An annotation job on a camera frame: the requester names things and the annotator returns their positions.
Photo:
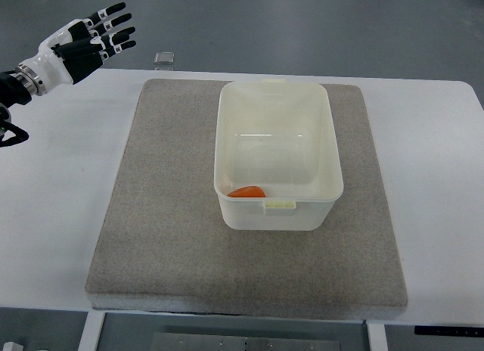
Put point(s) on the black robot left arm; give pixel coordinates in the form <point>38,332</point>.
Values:
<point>17,87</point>

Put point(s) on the white table leg right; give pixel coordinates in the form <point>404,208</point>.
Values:
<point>377,337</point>

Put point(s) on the small clear square floor plate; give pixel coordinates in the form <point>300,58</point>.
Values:
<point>164,58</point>

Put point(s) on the white table leg left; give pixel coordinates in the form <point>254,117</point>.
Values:
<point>92,331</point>

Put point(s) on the small white block bottom left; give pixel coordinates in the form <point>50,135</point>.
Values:
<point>12,346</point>

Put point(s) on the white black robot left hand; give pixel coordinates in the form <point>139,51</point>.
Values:
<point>77,50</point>

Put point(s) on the grey felt mat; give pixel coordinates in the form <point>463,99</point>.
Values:
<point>165,247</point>

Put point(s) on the white table leg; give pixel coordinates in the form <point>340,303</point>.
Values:
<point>377,337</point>
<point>92,331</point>

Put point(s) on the black table control panel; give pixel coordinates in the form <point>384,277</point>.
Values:
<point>449,331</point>

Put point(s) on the grey metal base plate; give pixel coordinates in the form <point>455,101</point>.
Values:
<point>171,341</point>

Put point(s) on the orange fruit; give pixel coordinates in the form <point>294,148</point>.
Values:
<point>251,191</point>

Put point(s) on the cream plastic storage box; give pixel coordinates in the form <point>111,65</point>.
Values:
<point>279,136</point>

